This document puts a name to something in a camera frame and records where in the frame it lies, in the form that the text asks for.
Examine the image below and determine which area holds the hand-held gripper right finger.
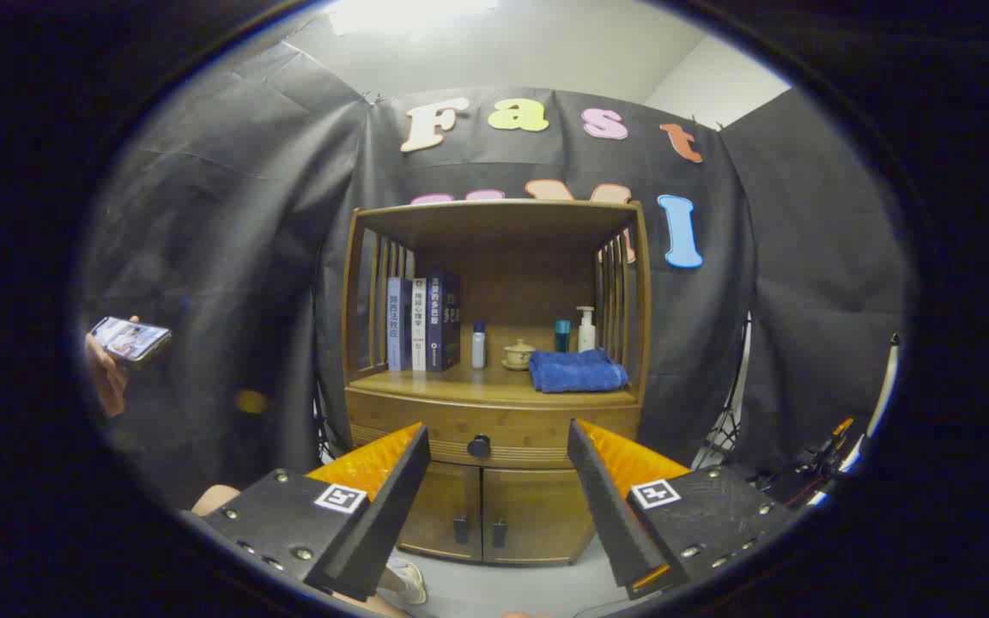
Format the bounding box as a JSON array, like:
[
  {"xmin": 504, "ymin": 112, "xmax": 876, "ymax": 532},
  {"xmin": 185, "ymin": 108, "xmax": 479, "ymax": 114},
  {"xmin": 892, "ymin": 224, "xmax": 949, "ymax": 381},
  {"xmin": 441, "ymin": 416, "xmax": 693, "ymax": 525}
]
[{"xmin": 567, "ymin": 418, "xmax": 796, "ymax": 600}]

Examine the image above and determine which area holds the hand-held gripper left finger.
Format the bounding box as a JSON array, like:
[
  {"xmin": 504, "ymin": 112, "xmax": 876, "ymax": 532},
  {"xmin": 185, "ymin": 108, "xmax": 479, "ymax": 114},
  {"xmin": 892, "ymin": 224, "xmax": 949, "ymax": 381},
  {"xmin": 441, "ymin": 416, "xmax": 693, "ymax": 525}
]
[{"xmin": 179, "ymin": 421, "xmax": 432, "ymax": 602}]

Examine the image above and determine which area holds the wooden drawer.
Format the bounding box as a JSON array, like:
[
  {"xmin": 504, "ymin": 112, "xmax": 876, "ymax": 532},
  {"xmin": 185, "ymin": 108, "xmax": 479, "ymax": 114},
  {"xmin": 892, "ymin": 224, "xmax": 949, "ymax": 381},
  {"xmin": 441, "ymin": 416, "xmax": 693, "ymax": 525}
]
[{"xmin": 346, "ymin": 402, "xmax": 641, "ymax": 470}]

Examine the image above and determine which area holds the wooden cabinet door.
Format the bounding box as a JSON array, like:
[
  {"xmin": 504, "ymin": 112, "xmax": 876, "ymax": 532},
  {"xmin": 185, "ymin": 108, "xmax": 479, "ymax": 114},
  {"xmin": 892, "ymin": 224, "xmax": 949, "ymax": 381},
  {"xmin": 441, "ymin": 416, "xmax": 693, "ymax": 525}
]
[
  {"xmin": 397, "ymin": 461, "xmax": 483, "ymax": 563},
  {"xmin": 482, "ymin": 466, "xmax": 596, "ymax": 567}
]

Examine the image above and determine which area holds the wooden countertop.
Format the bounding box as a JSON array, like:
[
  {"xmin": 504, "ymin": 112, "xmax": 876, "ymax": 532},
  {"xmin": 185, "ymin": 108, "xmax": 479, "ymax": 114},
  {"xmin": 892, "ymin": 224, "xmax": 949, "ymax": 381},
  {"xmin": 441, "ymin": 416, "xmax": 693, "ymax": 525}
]
[{"xmin": 355, "ymin": 356, "xmax": 638, "ymax": 409}]

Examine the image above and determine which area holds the wooden cabinet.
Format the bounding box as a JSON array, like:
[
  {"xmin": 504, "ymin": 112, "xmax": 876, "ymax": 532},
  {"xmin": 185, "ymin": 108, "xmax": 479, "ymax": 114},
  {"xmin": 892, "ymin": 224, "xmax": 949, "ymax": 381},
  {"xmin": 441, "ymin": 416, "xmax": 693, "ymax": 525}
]
[{"xmin": 342, "ymin": 199, "xmax": 653, "ymax": 567}]

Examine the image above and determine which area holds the black device with orange part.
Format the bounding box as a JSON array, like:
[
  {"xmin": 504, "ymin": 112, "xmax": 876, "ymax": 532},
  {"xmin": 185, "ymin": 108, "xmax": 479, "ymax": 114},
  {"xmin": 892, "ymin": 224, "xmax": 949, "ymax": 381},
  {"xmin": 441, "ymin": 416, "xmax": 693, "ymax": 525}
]
[{"xmin": 756, "ymin": 416, "xmax": 856, "ymax": 512}]

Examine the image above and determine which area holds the white shoe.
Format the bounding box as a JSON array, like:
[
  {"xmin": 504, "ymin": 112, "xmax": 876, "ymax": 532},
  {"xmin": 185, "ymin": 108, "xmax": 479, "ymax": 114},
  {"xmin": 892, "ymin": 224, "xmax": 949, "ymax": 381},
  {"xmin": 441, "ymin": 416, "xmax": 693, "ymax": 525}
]
[{"xmin": 379, "ymin": 556, "xmax": 428, "ymax": 605}]

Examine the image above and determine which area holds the blue towel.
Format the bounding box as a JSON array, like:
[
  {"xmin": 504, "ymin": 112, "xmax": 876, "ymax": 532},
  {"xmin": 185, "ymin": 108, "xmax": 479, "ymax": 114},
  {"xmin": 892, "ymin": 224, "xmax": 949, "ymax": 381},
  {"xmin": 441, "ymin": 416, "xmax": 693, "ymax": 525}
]
[{"xmin": 528, "ymin": 347, "xmax": 630, "ymax": 394}]

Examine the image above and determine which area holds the white book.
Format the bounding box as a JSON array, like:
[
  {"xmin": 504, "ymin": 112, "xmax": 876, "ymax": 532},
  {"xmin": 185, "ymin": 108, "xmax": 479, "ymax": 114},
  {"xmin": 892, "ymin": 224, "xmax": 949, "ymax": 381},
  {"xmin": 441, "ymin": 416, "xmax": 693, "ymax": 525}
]
[{"xmin": 410, "ymin": 276, "xmax": 429, "ymax": 373}]

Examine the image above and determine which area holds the smartphone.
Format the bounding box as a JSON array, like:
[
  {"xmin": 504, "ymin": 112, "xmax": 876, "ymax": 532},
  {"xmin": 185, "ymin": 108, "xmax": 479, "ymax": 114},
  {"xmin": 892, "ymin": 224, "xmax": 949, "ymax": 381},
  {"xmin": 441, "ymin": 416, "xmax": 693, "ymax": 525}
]
[{"xmin": 88, "ymin": 316, "xmax": 173, "ymax": 368}]

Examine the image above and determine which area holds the beige lidded tea cup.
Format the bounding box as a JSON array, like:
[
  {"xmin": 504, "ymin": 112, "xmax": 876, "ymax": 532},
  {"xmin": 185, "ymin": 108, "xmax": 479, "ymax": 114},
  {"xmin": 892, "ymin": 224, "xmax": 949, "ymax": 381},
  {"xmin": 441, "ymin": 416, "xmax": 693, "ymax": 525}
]
[{"xmin": 501, "ymin": 338, "xmax": 537, "ymax": 372}]

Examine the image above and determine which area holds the dark navy book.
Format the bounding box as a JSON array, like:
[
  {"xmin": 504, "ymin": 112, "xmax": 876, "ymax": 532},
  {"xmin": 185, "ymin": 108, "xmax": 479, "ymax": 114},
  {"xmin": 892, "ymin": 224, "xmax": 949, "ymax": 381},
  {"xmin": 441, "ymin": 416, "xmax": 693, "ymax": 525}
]
[{"xmin": 425, "ymin": 272, "xmax": 462, "ymax": 373}]

